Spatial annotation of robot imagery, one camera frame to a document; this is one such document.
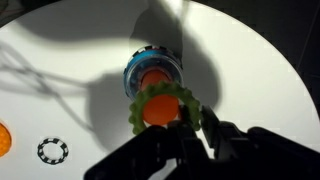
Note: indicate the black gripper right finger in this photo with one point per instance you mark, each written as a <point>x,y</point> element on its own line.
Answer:
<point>246,153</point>

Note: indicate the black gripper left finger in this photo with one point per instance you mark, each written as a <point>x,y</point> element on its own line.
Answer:
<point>160,153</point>

